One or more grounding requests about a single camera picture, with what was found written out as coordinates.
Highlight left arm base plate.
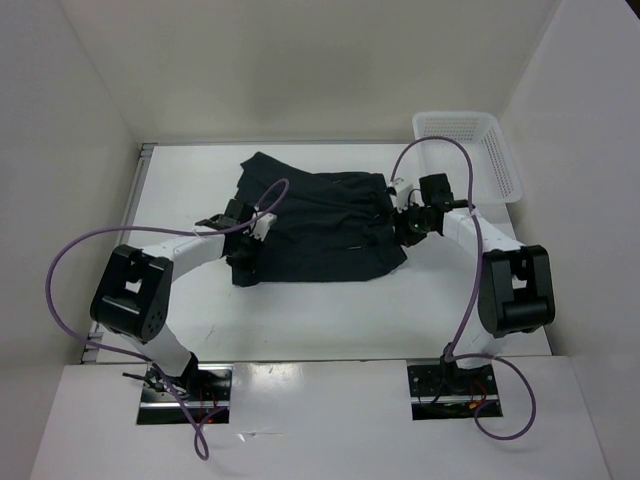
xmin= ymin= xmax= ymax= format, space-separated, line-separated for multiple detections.
xmin=136 ymin=363 xmax=233 ymax=426

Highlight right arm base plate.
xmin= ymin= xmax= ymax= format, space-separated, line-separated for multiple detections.
xmin=407 ymin=359 xmax=503 ymax=421

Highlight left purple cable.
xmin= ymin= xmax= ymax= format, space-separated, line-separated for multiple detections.
xmin=45 ymin=178 xmax=291 ymax=460

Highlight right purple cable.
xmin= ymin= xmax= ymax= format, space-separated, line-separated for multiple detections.
xmin=389 ymin=136 xmax=539 ymax=441

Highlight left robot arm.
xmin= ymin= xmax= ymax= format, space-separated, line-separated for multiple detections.
xmin=90 ymin=231 xmax=265 ymax=400

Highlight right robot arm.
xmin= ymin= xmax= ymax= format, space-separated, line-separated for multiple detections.
xmin=388 ymin=174 xmax=555 ymax=393

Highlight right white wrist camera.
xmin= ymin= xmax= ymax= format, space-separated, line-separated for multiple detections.
xmin=387 ymin=178 xmax=413 ymax=212

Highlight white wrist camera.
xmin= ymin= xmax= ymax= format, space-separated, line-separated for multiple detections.
xmin=387 ymin=178 xmax=413 ymax=212
xmin=249 ymin=213 xmax=277 ymax=242

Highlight purple cable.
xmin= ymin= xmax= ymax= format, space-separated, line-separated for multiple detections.
xmin=389 ymin=136 xmax=539 ymax=441
xmin=45 ymin=178 xmax=291 ymax=460

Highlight white perforated plastic basket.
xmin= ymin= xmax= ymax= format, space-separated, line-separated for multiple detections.
xmin=412 ymin=111 xmax=523 ymax=205

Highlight dark navy shorts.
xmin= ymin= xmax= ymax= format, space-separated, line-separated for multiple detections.
xmin=231 ymin=152 xmax=407 ymax=287

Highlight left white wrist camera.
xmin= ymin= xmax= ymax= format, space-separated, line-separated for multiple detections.
xmin=249 ymin=213 xmax=277 ymax=242

